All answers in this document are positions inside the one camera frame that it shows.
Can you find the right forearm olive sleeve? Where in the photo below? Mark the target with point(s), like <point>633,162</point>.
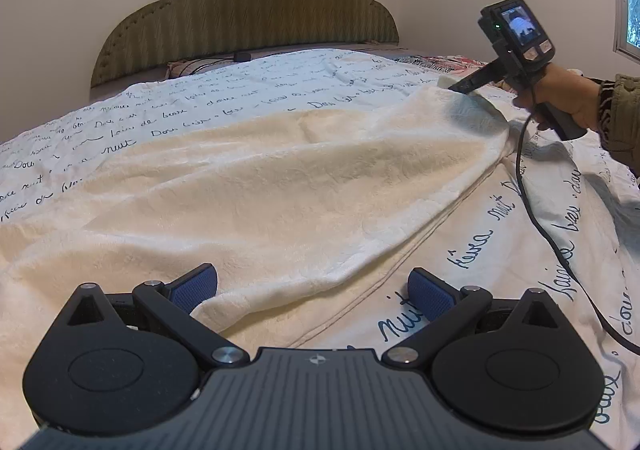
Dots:
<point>619,120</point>

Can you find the white script-print bed cover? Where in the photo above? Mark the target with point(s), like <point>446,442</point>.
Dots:
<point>561,217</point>

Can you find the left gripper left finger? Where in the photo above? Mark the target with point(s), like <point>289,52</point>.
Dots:
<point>115,364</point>

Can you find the cream fleece pants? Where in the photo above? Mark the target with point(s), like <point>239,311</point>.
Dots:
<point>303,214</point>

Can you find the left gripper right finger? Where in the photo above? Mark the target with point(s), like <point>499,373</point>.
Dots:
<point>506,366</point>

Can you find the patterned pillow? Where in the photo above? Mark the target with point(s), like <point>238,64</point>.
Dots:
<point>195,66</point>

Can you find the person's right hand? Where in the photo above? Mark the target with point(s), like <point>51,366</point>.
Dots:
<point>570,93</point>

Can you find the olive green padded headboard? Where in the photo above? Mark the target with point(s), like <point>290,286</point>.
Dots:
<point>168,30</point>

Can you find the small black device on bed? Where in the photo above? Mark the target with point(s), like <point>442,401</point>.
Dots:
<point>241,56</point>

